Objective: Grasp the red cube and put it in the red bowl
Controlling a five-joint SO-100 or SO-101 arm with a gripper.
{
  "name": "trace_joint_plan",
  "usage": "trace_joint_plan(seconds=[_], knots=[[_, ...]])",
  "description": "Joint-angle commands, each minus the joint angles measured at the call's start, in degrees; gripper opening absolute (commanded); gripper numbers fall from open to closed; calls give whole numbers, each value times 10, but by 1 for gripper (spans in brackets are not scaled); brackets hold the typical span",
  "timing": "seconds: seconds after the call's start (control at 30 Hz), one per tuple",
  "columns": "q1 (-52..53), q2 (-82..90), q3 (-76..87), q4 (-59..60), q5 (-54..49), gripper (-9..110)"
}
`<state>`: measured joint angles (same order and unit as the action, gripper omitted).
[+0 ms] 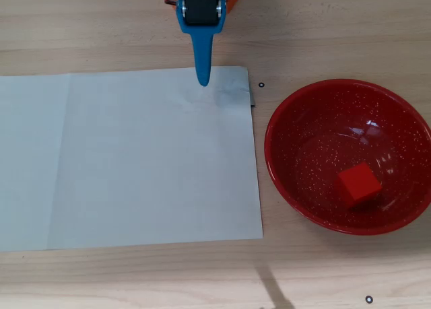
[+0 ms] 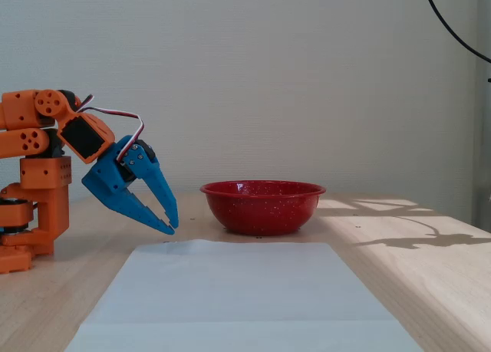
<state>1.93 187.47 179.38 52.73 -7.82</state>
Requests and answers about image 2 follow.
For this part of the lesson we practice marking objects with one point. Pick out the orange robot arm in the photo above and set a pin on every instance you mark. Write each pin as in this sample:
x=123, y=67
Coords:
x=40, y=172

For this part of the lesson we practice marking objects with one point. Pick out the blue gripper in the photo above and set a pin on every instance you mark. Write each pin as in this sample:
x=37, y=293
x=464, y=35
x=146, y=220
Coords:
x=104, y=176

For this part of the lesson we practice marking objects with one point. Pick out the red speckled enamel bowl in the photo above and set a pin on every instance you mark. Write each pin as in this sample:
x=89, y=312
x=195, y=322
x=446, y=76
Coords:
x=262, y=214

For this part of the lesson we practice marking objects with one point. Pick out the white paper sheet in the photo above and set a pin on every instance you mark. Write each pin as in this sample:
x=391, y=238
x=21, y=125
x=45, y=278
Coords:
x=249, y=290

